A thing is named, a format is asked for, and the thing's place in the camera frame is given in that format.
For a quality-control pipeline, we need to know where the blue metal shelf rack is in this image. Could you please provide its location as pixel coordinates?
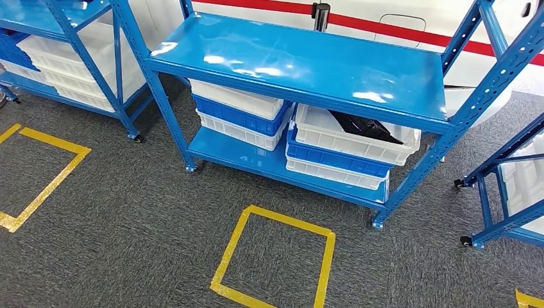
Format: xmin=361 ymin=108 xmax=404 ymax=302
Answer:
xmin=452 ymin=112 xmax=544 ymax=250
xmin=108 ymin=0 xmax=544 ymax=230
xmin=0 ymin=0 xmax=155 ymax=144

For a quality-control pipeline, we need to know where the black plastic part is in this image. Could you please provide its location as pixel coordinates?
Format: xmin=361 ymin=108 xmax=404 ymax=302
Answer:
xmin=327 ymin=109 xmax=405 ymax=146

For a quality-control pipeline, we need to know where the yellow floor tape square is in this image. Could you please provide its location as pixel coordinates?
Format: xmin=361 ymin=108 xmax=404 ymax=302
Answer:
xmin=209 ymin=205 xmax=337 ymax=308
xmin=0 ymin=123 xmax=92 ymax=234

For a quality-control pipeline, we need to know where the white car with red stripe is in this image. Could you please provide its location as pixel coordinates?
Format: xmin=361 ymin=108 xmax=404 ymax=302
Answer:
xmin=127 ymin=0 xmax=544 ymax=128

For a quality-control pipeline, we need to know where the black stanchion post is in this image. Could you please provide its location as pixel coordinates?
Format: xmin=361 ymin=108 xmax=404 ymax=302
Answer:
xmin=310 ymin=2 xmax=332 ymax=33

